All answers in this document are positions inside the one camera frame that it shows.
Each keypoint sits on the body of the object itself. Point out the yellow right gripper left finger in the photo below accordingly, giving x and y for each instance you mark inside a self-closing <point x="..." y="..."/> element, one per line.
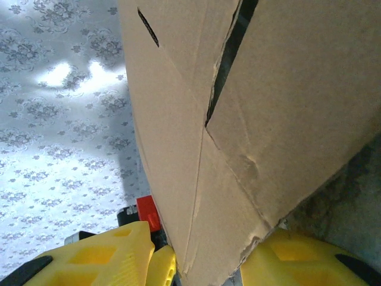
<point x="98" y="262"/>

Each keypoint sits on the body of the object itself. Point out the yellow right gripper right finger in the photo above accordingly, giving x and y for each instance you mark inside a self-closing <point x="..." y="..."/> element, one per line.
<point x="297" y="262"/>

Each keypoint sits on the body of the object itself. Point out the brown cardboard box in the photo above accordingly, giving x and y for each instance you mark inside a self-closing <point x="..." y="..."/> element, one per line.
<point x="178" y="119"/>

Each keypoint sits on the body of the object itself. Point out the red rectangular block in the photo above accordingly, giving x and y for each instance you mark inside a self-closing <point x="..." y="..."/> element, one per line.
<point x="147" y="210"/>

